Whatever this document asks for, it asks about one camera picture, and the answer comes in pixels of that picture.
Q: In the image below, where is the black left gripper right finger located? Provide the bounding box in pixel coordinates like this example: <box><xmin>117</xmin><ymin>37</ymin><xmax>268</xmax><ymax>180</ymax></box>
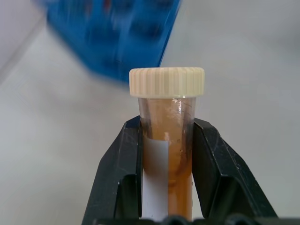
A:
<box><xmin>191</xmin><ymin>117</ymin><xmax>279</xmax><ymax>225</ymax></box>

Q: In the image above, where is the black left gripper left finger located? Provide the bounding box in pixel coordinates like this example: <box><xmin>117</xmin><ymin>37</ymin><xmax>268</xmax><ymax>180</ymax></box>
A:
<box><xmin>81</xmin><ymin>116</ymin><xmax>144</xmax><ymax>225</ymax></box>

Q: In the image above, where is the orange test tube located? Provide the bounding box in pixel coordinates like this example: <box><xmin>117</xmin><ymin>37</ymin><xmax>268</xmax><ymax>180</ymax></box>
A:
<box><xmin>129</xmin><ymin>67</ymin><xmax>206</xmax><ymax>223</ymax></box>

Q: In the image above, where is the blue test tube rack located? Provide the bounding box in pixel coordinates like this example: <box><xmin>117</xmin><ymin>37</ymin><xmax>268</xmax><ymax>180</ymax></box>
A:
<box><xmin>45</xmin><ymin>0</ymin><xmax>182</xmax><ymax>84</ymax></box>

